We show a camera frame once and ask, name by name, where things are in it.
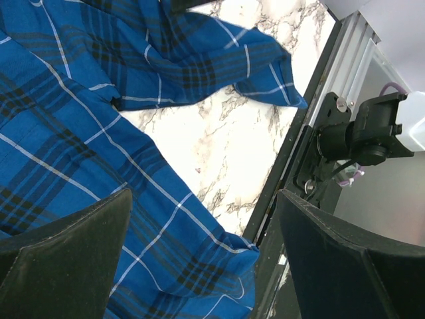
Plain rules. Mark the black front mounting rail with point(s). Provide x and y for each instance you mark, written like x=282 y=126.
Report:
x=299 y=169

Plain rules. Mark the aluminium extrusion frame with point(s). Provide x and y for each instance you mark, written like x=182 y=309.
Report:
x=356 y=70

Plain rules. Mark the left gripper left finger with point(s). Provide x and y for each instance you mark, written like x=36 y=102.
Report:
x=65 y=269

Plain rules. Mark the blue plaid shirt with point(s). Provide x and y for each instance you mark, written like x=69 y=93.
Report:
x=68 y=71

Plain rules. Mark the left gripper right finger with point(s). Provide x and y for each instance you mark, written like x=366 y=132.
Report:
x=340 y=270

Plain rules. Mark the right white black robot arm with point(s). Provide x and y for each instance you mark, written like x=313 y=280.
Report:
x=389 y=126

